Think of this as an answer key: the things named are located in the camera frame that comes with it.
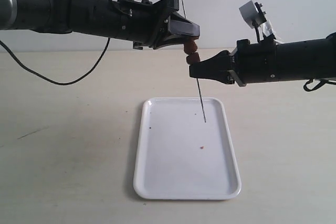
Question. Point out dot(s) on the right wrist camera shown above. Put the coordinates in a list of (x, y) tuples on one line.
[(255, 18)]

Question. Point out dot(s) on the red meatball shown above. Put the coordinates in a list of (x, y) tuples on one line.
[(190, 47), (193, 58)]

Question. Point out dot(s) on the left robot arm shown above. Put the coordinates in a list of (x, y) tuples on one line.
[(91, 17)]

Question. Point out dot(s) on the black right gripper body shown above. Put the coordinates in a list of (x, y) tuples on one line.
[(253, 63)]

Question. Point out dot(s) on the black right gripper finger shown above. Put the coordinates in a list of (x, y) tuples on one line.
[(222, 77), (203, 69)]

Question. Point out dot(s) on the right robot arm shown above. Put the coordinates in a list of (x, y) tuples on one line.
[(306, 60)]

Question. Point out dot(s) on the white rectangular plastic tray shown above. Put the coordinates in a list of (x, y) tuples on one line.
[(169, 163)]

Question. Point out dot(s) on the thin metal skewer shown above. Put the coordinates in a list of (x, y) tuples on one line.
[(197, 80)]

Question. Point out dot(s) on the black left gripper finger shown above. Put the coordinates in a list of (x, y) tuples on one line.
[(178, 25), (165, 40)]

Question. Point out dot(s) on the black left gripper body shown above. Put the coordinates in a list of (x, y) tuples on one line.
[(145, 23)]

